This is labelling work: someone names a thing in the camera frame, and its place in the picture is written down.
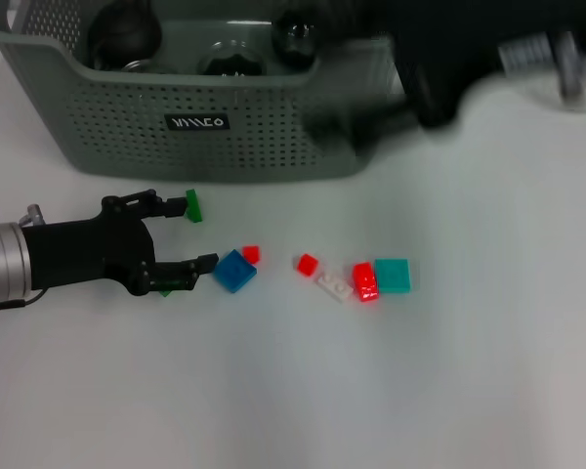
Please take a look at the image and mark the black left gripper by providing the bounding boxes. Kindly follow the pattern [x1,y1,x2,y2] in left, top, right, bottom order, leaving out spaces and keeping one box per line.
[21,188,221,298]

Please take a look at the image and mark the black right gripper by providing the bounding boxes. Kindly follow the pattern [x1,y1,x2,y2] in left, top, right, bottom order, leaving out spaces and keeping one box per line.
[301,0,586,153]

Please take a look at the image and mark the blue square toy plate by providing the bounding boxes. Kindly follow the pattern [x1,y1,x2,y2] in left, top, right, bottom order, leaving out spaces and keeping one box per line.
[212,248,259,294]

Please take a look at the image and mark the white toy brick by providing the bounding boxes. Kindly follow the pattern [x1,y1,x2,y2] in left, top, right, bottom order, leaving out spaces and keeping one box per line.
[316,272,354,304]

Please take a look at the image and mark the bright red toy brick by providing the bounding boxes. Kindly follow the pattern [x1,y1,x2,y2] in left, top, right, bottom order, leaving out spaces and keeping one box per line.
[352,262,380,303]

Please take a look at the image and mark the teal square toy plate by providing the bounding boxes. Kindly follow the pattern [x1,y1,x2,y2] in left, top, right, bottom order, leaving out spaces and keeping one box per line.
[374,258,414,295]

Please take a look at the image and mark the grey-green perforated storage bin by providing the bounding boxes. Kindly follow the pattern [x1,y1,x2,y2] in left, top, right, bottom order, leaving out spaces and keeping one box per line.
[0,0,411,185]

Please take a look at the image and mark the black round teapot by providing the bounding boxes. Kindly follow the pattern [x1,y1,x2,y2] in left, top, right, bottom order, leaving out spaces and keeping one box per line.
[86,0,163,69]

